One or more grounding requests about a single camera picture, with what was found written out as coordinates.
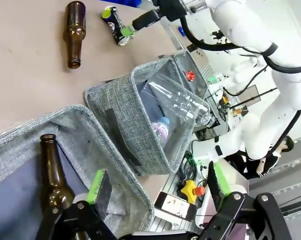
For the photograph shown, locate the brown glass beer bottle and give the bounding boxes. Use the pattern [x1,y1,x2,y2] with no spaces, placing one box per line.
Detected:
[62,1,88,70]
[39,133,89,240]

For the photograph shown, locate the large clear plastic bottle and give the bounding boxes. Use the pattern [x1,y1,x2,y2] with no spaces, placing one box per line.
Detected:
[140,81,216,131]

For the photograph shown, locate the crushed black Pepsi can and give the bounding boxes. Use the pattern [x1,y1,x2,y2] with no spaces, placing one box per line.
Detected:
[100,6,135,47]

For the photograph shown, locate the smartphone with white screen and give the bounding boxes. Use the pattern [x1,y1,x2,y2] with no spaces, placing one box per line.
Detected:
[154,191,199,221]

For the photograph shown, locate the small pink-label water bottle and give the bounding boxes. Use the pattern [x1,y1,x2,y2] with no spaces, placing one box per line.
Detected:
[150,116,171,148]

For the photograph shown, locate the yellow emergency stop button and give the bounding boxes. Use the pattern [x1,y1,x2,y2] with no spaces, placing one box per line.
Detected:
[180,180,205,202]

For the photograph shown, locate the black metal rod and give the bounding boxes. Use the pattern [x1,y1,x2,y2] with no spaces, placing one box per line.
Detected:
[229,87,279,109]

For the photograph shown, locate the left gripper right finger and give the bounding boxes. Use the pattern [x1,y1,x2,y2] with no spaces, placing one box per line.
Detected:
[197,161,291,240]

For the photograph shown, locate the background person black clothes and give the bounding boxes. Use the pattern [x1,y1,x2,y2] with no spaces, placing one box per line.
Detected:
[255,136,295,178]

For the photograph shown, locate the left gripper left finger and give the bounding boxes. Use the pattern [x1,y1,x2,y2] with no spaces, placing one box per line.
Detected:
[35,169,116,240]

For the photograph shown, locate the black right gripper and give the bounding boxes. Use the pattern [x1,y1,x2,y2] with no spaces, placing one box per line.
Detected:
[120,0,189,38]

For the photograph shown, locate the grey fabric basket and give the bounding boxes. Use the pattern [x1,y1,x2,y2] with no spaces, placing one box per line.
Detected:
[0,103,155,240]
[83,56,199,176]

